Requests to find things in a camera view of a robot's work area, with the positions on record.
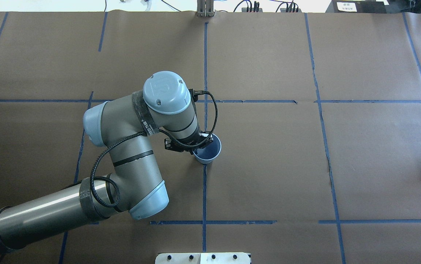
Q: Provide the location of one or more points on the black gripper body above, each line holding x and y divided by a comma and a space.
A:
194, 139

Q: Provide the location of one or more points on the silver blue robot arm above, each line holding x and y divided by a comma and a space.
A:
125, 177

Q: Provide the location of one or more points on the blue ribbed paper cup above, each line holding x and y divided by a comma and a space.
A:
210, 152

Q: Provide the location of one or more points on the orange black connector board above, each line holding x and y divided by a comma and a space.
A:
251, 7
288, 7

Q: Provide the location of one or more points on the black power supply box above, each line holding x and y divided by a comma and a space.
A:
356, 6

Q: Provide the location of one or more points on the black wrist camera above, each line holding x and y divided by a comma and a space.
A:
171, 146

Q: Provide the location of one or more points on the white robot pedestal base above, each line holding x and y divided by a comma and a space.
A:
204, 258

